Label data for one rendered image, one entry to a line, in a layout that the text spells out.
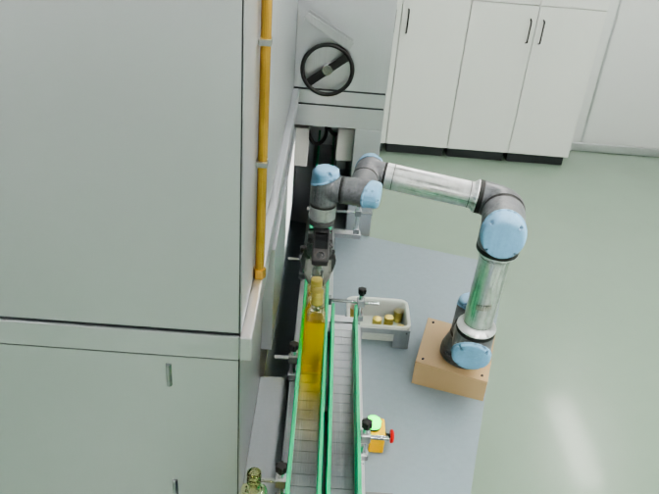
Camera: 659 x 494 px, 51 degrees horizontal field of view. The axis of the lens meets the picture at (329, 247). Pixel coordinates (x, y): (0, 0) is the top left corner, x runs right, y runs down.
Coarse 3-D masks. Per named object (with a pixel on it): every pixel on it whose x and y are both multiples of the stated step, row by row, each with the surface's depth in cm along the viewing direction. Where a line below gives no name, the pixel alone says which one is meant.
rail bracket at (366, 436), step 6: (366, 420) 174; (372, 420) 175; (366, 426) 174; (372, 426) 174; (360, 432) 177; (366, 432) 175; (366, 438) 176; (372, 438) 177; (378, 438) 177; (384, 438) 177; (366, 444) 178; (366, 450) 179; (366, 456) 179
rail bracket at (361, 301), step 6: (360, 288) 226; (366, 288) 227; (360, 294) 226; (330, 300) 227; (336, 300) 228; (342, 300) 228; (348, 300) 228; (354, 300) 228; (360, 300) 227; (360, 306) 228; (360, 312) 230; (360, 318) 231
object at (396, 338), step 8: (360, 328) 238; (368, 328) 238; (376, 328) 238; (384, 328) 238; (408, 328) 242; (368, 336) 240; (376, 336) 240; (384, 336) 240; (392, 336) 240; (400, 336) 240; (408, 336) 240; (368, 344) 242; (376, 344) 242; (384, 344) 242; (392, 344) 241; (400, 344) 241
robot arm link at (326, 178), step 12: (324, 168) 186; (336, 168) 186; (312, 180) 186; (324, 180) 183; (336, 180) 185; (312, 192) 187; (324, 192) 185; (336, 192) 184; (312, 204) 189; (324, 204) 187
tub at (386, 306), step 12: (372, 300) 251; (384, 300) 251; (396, 300) 252; (348, 312) 243; (372, 312) 254; (384, 312) 254; (408, 312) 246; (360, 324) 237; (372, 324) 238; (384, 324) 238; (396, 324) 250; (408, 324) 239
